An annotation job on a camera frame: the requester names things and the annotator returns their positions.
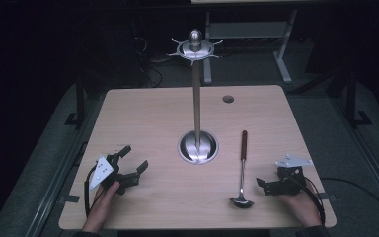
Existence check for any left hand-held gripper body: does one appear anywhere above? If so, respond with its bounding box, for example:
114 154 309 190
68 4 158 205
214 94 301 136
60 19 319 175
88 153 142 197

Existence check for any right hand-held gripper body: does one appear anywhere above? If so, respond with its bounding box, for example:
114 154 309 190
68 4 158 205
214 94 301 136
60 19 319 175
263 153 314 197

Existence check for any metal ladle with wooden handle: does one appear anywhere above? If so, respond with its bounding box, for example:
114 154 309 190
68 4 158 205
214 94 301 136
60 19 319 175
229 129 255 209

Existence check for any person's right hand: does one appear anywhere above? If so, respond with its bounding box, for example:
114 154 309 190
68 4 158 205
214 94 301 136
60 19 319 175
278 184 322 228

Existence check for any person's left hand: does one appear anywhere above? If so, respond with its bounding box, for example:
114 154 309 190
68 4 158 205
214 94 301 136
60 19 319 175
85 180 121 225

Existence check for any grey tape strip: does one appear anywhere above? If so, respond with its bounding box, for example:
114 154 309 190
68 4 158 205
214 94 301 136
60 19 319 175
319 192 340 202
63 194 81 204

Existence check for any black metal stand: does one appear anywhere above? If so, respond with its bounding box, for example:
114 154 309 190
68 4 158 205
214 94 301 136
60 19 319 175
63 81 87 130
344 67 373 128

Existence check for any tall metal utensil rack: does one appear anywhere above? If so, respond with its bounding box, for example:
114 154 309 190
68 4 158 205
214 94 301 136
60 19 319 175
166 29 224 166

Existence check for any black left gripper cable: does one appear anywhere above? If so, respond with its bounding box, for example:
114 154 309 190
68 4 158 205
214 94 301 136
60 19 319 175
83 163 101 219

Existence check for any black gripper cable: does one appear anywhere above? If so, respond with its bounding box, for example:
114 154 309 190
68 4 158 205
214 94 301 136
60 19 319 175
304 176 327 225
83 163 101 219

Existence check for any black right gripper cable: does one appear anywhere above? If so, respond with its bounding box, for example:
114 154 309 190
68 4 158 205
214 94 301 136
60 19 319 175
304 176 327 225

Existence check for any grey metal floor rail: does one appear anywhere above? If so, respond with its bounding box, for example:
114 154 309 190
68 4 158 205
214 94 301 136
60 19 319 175
328 97 379 215
24 97 105 237

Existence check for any black floor cable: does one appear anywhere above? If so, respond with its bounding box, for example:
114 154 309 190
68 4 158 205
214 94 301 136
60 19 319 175
320 177 379 225

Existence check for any tangle of dark cables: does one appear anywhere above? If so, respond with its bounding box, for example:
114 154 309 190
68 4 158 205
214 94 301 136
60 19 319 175
133 35 166 89

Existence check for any white desk frame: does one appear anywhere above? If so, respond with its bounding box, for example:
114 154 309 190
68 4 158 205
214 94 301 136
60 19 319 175
202 9 299 86

